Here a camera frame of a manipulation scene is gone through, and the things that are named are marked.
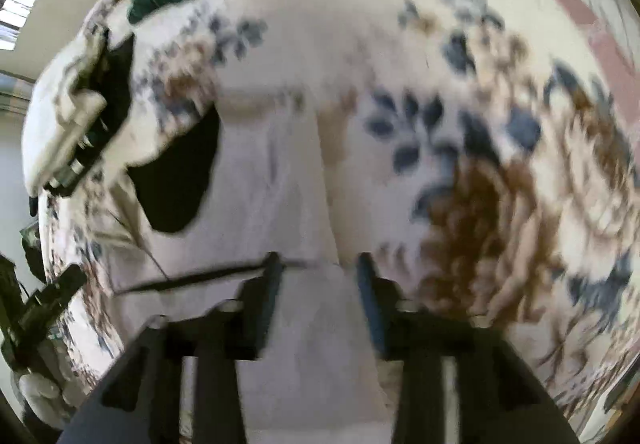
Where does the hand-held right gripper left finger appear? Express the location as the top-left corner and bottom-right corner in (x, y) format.
(59, 251), (285, 444)

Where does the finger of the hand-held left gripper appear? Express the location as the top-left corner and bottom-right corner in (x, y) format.
(24, 265), (89, 327)

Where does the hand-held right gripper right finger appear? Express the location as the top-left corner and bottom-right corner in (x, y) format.
(356, 253), (582, 444)

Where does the white garment with black patches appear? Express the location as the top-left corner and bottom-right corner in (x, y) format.
(22, 23), (401, 444)

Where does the person's left hand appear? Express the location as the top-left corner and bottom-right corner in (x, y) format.
(17, 368), (68, 419)

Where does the floral printed blanket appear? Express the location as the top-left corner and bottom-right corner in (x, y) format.
(22, 0), (640, 444)

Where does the pink bed sheet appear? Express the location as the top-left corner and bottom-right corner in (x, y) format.
(492, 0), (640, 92)

